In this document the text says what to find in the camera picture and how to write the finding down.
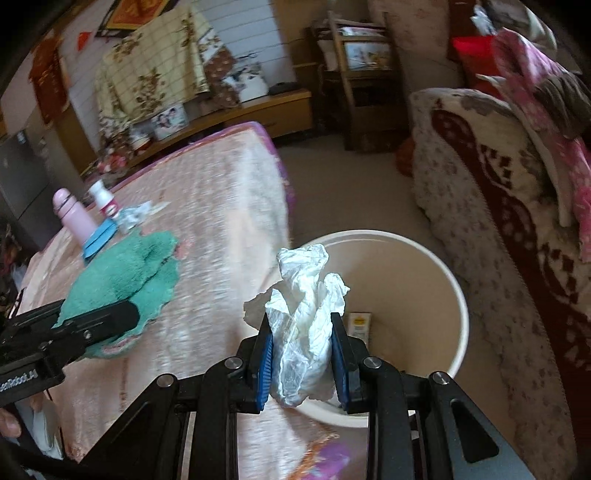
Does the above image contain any floral yellow hanging blanket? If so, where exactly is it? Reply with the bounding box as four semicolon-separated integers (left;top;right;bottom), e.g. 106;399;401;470
95;7;242;140

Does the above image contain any white round waste bin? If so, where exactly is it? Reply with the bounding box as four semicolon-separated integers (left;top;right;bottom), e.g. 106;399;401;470
288;231;470;428

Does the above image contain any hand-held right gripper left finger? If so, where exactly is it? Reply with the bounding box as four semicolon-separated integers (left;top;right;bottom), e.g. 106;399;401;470
76;318;274;480

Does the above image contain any cream small box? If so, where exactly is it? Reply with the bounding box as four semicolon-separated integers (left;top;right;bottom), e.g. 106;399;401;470
347;312;373;345

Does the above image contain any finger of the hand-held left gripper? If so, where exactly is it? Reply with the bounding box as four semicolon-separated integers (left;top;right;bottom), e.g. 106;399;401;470
52;300;140;366

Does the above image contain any red wall hanging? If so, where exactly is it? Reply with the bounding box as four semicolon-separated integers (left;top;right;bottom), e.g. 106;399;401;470
29;36;71;124

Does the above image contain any sofa with floral cover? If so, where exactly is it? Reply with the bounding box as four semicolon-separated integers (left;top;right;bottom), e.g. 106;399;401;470
409;87;591;463

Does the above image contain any person's left hand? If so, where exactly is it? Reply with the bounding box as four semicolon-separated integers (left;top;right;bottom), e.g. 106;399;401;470
0;406;23;439

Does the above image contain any blue plastic packet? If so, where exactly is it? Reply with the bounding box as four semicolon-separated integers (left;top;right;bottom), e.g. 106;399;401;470
82;218;119;260

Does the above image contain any wooden low cabinet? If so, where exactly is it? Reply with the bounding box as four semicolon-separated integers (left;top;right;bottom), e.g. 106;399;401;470
81;89;315;182

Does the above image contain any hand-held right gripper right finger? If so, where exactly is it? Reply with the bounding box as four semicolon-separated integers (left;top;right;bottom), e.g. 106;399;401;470
329;312;539;480

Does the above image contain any framed photo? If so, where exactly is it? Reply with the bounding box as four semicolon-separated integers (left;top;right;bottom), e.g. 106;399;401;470
151;105;188;141

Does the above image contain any pink insulated bottle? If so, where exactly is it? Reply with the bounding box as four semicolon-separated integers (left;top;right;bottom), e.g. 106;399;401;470
52;188;99;248

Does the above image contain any wooden shelf rack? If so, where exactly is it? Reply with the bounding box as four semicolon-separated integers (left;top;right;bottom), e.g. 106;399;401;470
307;9;408;151

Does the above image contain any orange red bag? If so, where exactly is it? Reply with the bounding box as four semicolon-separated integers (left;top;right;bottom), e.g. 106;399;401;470
394;135;417;177

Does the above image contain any pile of plastic-wrapped clutter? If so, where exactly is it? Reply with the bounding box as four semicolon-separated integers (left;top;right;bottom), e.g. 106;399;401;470
92;133;154;175

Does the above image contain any dark grey cabinet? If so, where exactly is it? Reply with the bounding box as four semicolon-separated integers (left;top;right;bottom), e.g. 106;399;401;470
0;129;53;253

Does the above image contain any brown knitted cloth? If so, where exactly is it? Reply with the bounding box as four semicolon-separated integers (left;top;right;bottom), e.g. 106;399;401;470
530;73;591;140

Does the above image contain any pink floral leaning mattress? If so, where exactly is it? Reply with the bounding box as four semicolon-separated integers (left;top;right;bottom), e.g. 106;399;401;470
368;0;468;89

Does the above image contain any green towel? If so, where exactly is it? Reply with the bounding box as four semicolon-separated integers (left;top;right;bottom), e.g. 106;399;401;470
52;231;181;361

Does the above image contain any crumpled white printed wrapper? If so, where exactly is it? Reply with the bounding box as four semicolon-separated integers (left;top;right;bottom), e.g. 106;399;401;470
117;200;160;233

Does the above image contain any red gold framed picture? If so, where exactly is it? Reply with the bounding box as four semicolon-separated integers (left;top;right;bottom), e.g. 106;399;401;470
96;0;179;36

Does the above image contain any white tissue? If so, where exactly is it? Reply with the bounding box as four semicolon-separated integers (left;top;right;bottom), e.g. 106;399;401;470
243;244;351;408

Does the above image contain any pink quilted mattress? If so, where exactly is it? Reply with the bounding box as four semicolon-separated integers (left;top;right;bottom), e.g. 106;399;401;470
18;121;357;480

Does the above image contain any pink patterned clothing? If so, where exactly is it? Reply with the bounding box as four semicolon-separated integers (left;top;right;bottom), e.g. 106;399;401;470
491;27;591;265

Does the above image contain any white printed bag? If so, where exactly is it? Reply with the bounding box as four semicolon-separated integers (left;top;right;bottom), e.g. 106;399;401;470
222;65;269;103

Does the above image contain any white pill bottle pink label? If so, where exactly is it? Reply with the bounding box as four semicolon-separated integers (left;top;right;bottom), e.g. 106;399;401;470
88;180;120;217

